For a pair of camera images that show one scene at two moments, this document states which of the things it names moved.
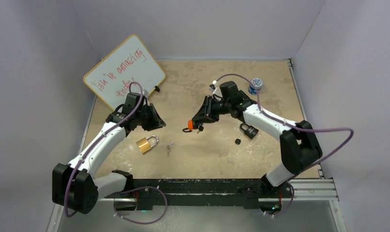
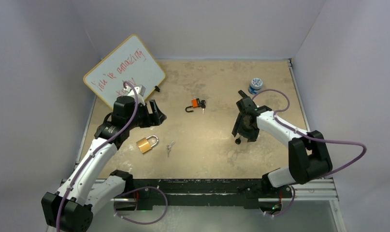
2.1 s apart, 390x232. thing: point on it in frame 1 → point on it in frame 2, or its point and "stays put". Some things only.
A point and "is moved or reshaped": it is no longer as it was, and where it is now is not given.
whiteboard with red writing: [132, 61] stays put
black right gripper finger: [203, 114] → [242, 94]
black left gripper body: [145, 117] stays put
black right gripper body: [218, 108] → [250, 132]
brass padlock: [144, 145] stays put
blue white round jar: [256, 85] stays put
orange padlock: [190, 126] → [195, 103]
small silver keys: [168, 147] stays put
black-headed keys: [201, 128] is moved or reshaped
